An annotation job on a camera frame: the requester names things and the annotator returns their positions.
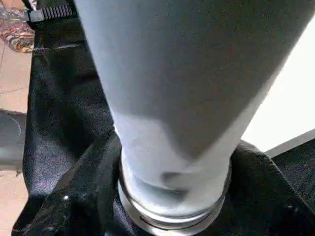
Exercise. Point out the white plastic table leg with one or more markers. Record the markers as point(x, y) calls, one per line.
point(182, 88)

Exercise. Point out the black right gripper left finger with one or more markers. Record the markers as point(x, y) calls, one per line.
point(83, 196)

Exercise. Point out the black table mat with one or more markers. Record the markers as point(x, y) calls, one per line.
point(69, 108)

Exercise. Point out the white plastic table top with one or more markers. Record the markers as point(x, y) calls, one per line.
point(290, 103)

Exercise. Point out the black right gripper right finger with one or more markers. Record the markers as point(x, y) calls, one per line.
point(266, 196)

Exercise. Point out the patterned fabric bag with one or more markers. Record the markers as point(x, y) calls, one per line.
point(17, 32)

